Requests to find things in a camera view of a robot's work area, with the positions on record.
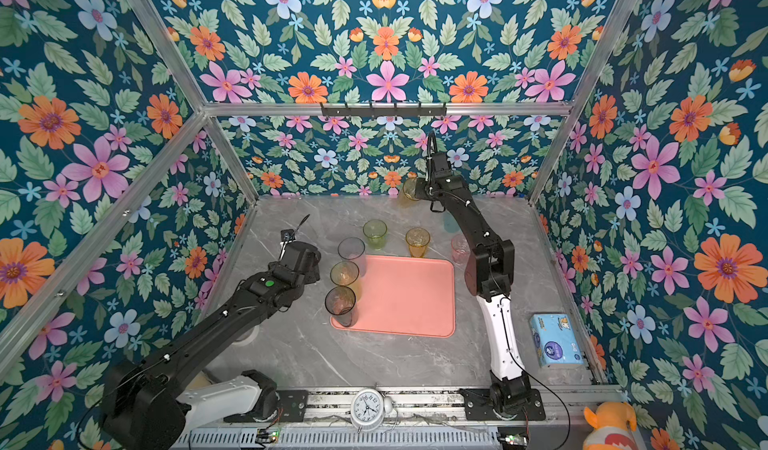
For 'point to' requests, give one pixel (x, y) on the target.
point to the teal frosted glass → (450, 223)
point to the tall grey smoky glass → (340, 301)
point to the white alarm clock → (368, 408)
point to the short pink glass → (460, 249)
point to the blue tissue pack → (554, 339)
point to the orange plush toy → (615, 424)
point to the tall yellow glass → (409, 187)
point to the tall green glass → (346, 273)
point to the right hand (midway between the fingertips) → (423, 185)
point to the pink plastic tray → (404, 295)
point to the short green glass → (375, 231)
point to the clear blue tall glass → (353, 249)
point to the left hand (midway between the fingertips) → (304, 257)
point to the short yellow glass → (417, 238)
